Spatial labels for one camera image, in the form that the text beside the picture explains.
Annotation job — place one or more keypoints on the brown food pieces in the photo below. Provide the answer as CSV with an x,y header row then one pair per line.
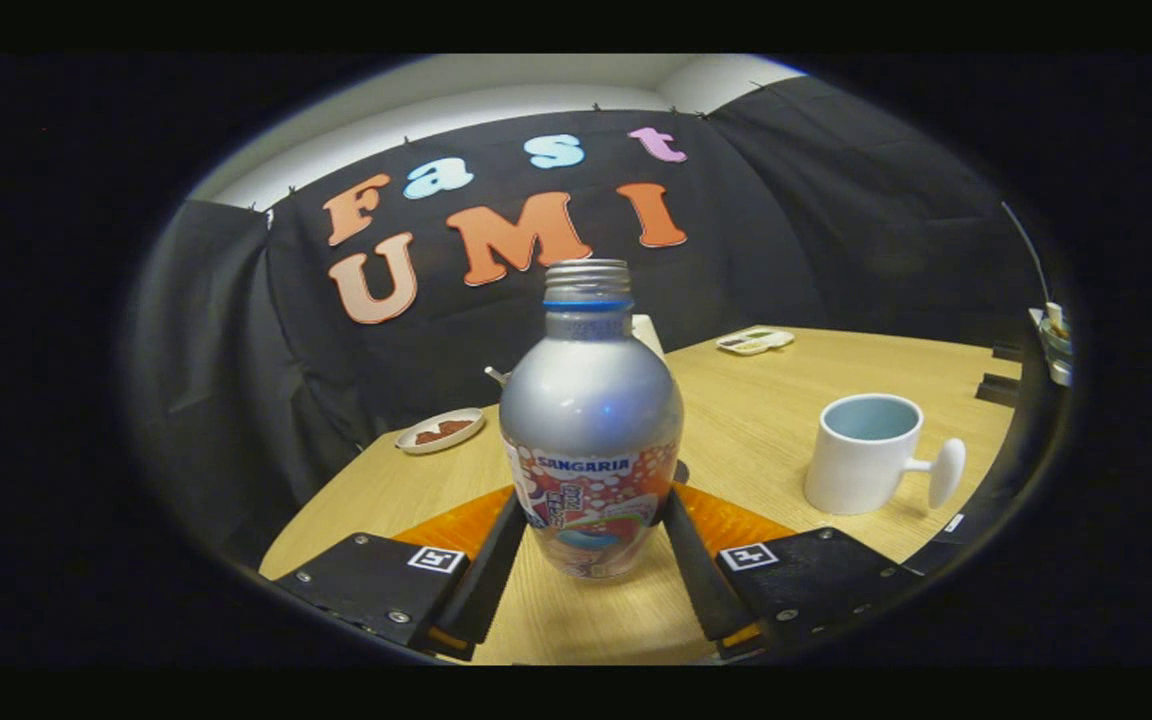
x,y
441,432

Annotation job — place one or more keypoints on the black backdrop cloth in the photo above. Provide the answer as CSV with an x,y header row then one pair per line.
x,y
786,230

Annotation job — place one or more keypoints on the silver juice bottle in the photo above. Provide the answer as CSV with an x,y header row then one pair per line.
x,y
591,400

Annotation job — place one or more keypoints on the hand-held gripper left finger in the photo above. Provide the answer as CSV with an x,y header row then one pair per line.
x,y
491,585

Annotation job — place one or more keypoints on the small round plate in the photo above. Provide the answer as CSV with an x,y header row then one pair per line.
x,y
411,443

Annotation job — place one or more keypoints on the white device on stand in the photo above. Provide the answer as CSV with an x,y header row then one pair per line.
x,y
1054,345

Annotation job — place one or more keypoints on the wooden table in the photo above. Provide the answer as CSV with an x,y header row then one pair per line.
x,y
766,420

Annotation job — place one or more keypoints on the small black block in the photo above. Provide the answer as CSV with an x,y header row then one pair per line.
x,y
1008,352

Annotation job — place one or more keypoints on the white compartment tray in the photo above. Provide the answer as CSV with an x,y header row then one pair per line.
x,y
754,342

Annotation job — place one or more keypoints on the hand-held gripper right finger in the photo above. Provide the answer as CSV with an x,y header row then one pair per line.
x,y
701,585

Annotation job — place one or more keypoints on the white toaster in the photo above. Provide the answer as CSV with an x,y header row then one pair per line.
x,y
648,335

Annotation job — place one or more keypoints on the large black block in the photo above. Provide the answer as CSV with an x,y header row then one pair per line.
x,y
998,388

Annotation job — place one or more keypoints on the white cup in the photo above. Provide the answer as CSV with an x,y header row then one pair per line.
x,y
856,470

